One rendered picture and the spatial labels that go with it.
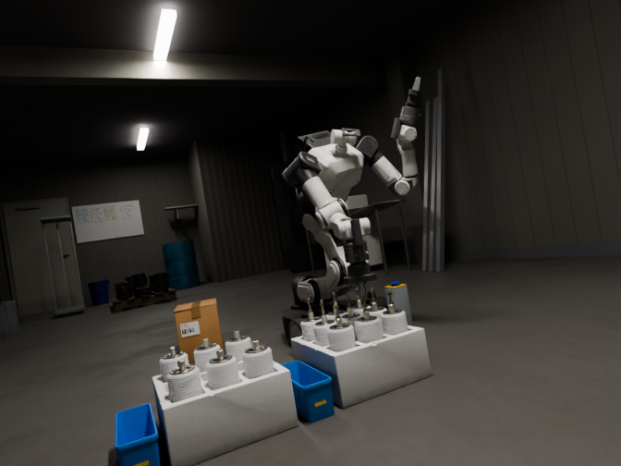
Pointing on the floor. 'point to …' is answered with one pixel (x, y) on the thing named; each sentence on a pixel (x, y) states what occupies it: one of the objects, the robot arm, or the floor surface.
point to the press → (300, 262)
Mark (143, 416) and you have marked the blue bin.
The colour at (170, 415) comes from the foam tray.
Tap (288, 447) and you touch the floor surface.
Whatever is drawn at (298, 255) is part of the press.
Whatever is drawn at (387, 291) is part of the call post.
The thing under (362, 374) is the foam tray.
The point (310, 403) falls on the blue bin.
